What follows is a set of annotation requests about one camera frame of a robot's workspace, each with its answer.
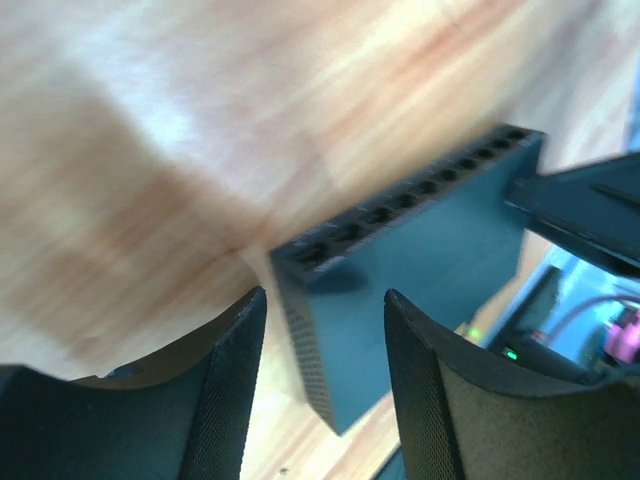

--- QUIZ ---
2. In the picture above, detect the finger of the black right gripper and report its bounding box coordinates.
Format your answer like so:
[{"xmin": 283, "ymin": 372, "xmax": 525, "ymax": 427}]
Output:
[{"xmin": 506, "ymin": 152, "xmax": 639, "ymax": 278}]

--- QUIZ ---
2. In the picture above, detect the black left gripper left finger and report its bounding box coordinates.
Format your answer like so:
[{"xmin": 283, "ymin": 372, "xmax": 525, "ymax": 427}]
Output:
[{"xmin": 1, "ymin": 287, "xmax": 267, "ymax": 479}]

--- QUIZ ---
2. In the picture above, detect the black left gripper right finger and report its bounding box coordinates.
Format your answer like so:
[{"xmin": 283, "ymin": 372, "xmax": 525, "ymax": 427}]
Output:
[{"xmin": 384, "ymin": 290, "xmax": 639, "ymax": 479}]

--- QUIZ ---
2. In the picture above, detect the black network switch box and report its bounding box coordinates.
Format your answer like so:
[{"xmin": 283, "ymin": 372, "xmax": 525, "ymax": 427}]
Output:
[{"xmin": 270, "ymin": 125, "xmax": 545, "ymax": 434}]

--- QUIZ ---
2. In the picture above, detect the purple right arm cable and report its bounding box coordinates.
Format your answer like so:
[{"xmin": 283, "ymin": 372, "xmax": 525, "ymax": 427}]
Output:
[{"xmin": 549, "ymin": 294, "xmax": 640, "ymax": 341}]

